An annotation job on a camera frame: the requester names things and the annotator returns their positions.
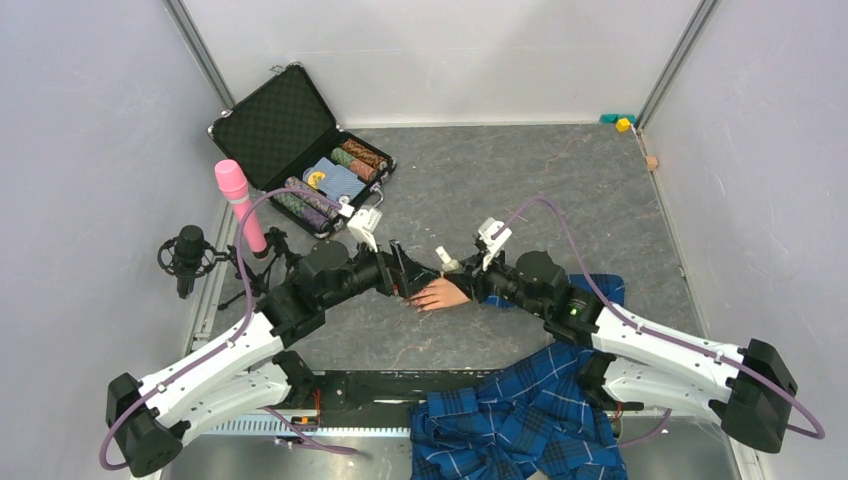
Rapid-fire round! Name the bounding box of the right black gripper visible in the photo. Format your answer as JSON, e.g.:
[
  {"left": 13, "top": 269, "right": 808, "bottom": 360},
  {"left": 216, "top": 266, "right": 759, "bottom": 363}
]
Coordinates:
[{"left": 444, "top": 245, "right": 548, "bottom": 319}]

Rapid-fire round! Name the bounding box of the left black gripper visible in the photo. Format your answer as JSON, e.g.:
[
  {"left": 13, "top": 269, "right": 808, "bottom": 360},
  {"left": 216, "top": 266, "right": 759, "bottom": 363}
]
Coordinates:
[{"left": 320, "top": 233, "right": 440, "bottom": 310}]

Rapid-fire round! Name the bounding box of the nail polish bottle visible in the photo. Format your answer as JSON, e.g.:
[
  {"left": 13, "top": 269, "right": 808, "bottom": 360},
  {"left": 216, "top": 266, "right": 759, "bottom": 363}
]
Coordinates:
[{"left": 435, "top": 246, "right": 462, "bottom": 274}]

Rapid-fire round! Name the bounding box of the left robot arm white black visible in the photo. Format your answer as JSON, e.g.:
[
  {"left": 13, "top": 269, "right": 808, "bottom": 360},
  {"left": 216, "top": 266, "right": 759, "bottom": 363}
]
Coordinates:
[{"left": 101, "top": 240, "right": 440, "bottom": 477}]

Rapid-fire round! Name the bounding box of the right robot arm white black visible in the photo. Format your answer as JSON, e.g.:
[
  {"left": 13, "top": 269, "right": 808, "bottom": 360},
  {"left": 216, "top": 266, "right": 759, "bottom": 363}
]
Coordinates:
[{"left": 446, "top": 251, "right": 798, "bottom": 454}]

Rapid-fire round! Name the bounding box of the mannequin hand with painted nails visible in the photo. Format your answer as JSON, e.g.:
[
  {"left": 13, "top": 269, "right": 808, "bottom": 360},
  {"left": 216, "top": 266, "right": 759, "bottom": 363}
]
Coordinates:
[{"left": 407, "top": 278, "right": 470, "bottom": 312}]

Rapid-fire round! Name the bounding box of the black tripod stand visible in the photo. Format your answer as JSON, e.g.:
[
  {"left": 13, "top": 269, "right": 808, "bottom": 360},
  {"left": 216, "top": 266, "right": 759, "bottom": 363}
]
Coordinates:
[{"left": 217, "top": 227, "right": 303, "bottom": 311}]

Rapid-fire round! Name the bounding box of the blue plaid shirt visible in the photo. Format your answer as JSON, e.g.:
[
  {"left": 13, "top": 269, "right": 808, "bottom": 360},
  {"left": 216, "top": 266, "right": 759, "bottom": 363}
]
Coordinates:
[{"left": 408, "top": 272, "right": 629, "bottom": 480}]

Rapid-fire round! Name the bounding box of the open black poker chip case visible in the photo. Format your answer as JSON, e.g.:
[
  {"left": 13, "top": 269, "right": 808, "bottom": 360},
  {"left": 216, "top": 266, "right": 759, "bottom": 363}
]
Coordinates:
[{"left": 208, "top": 63, "right": 396, "bottom": 239}]

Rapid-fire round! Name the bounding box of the pink microphone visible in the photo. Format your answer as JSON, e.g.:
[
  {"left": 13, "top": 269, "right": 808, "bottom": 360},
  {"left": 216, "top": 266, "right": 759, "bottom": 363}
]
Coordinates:
[{"left": 214, "top": 159, "right": 268, "bottom": 258}]

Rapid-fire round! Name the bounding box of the teal block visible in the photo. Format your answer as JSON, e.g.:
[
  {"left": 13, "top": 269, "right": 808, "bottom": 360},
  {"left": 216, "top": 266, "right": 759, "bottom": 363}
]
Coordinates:
[{"left": 599, "top": 113, "right": 637, "bottom": 124}]

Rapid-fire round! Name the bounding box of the yellow cube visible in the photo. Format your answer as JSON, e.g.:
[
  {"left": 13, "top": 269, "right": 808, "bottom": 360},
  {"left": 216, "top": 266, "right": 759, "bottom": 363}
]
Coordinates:
[{"left": 615, "top": 117, "right": 632, "bottom": 133}]

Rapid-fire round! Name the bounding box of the black studio microphone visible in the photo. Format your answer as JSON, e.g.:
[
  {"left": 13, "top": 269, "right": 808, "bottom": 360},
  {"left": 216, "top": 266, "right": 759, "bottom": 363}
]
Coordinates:
[{"left": 157, "top": 225, "right": 219, "bottom": 300}]

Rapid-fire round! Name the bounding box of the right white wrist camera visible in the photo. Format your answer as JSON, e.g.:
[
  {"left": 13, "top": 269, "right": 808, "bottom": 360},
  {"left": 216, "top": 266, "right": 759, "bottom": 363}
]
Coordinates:
[{"left": 478, "top": 217, "right": 512, "bottom": 271}]

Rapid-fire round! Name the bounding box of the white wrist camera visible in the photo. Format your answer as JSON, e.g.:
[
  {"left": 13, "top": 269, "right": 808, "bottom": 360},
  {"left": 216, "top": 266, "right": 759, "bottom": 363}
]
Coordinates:
[
  {"left": 347, "top": 206, "right": 382, "bottom": 253},
  {"left": 478, "top": 217, "right": 512, "bottom": 271}
]

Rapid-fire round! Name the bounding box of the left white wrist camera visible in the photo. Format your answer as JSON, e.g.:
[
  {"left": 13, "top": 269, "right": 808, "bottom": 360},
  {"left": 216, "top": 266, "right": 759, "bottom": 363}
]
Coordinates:
[{"left": 347, "top": 206, "right": 382, "bottom": 253}]

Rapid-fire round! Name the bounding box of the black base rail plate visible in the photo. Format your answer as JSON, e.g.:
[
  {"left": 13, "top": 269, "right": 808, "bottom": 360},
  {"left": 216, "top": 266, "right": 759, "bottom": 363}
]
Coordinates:
[{"left": 278, "top": 370, "right": 492, "bottom": 429}]

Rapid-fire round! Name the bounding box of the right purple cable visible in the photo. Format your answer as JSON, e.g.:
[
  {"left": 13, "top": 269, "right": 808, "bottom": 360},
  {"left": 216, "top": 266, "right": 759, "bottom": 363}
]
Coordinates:
[{"left": 493, "top": 195, "right": 827, "bottom": 450}]

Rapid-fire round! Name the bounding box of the purple cable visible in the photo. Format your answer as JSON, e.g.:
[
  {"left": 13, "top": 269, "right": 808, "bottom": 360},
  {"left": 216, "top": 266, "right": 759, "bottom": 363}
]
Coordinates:
[
  {"left": 99, "top": 188, "right": 362, "bottom": 473},
  {"left": 493, "top": 195, "right": 827, "bottom": 450}
]

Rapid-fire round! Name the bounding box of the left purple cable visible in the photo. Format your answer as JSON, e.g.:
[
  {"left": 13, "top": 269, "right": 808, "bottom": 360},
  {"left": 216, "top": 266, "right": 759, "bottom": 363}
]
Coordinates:
[{"left": 99, "top": 188, "right": 362, "bottom": 473}]

